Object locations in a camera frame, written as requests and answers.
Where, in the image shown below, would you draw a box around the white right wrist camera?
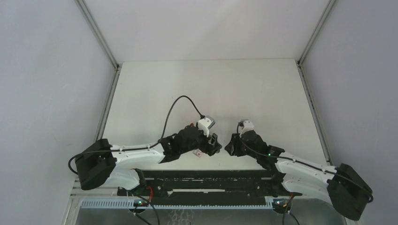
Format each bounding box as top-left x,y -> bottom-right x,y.
237,119 -> 254,137

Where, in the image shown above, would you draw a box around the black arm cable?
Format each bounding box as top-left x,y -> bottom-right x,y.
68,95 -> 206,176
236,121 -> 375,225

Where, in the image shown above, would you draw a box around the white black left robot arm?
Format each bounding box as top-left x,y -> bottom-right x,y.
72,125 -> 222,195

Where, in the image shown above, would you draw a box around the aluminium frame rail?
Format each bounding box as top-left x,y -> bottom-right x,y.
297,0 -> 338,165
74,0 -> 122,140

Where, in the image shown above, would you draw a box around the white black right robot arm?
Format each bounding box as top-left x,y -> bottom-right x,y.
225,130 -> 374,221

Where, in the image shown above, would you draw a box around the front aluminium rail assembly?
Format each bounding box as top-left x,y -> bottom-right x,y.
63,170 -> 353,225

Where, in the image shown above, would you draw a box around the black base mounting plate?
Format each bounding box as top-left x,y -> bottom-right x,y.
117,170 -> 291,207

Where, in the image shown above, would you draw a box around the aluminium frame rail right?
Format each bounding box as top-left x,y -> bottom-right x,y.
297,0 -> 338,165

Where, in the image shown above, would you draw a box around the red white staples box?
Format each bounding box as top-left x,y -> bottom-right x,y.
192,149 -> 203,158

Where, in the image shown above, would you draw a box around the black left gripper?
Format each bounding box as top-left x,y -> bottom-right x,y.
180,125 -> 221,156

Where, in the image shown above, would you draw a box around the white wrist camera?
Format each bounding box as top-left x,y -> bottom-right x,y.
197,116 -> 215,137
237,119 -> 254,137

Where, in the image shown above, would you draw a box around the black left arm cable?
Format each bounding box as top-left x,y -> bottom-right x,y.
68,95 -> 206,176

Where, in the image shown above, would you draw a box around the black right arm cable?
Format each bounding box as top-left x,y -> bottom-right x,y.
236,121 -> 375,225

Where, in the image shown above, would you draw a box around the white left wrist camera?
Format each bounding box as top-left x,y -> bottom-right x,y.
197,116 -> 215,137

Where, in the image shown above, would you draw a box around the aluminium frame rail left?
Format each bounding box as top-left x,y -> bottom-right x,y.
74,0 -> 122,140

